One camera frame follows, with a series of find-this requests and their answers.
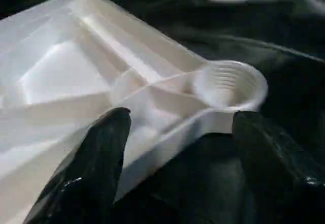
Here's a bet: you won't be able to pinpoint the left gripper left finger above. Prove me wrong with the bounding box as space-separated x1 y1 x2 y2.
23 107 133 224

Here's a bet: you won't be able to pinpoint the black work mat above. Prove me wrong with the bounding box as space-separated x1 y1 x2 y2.
0 0 325 224

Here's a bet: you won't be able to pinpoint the white plastic table top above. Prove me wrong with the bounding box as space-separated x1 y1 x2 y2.
0 0 269 224

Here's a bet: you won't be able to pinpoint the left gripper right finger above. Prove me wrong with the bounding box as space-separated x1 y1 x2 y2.
231 111 325 224

